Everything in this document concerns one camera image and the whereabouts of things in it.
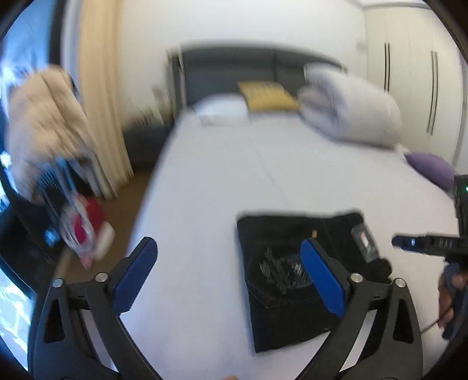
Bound purple pillow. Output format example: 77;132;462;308
404;151;457;191

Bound black pants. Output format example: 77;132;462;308
236;212;392;353

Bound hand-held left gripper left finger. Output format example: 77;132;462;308
27;236;163;380

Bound black cable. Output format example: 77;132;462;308
420;317;442;334

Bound white pillow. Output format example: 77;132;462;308
192;93;250;125

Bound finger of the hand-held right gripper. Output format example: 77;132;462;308
391;235;432;252

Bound beige fluffy coat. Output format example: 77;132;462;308
5;66;97;202

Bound white bed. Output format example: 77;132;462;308
95;99;461;380

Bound white wardrobe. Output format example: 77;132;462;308
366;0;468;173

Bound beige curtain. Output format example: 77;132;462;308
78;0;134;200

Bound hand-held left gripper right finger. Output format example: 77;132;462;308
292;237;425;380

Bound white rolled duvet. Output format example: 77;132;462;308
298;63;403;148

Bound grey nightstand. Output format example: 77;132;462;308
122;124;172;170

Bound yellow pillow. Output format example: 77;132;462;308
238;81;300;111

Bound person's right hand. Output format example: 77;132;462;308
437;272;468;329

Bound red bag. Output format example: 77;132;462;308
60;195;115;264

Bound grey headboard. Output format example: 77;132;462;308
168;46;346;110

